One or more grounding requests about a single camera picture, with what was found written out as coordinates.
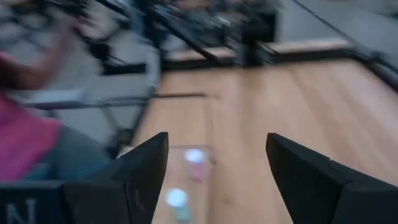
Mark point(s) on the small pink medicine bottle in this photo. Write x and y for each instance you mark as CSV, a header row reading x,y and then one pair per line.
x,y
194,156

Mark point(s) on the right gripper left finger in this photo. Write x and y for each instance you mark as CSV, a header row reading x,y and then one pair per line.
x,y
146,180

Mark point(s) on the person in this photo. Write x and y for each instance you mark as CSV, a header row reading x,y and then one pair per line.
x,y
25,140

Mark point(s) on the black aluminium table frame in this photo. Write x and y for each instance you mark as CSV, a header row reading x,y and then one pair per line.
x,y
311,56

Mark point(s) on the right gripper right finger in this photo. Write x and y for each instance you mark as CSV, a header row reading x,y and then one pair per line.
x,y
304,183

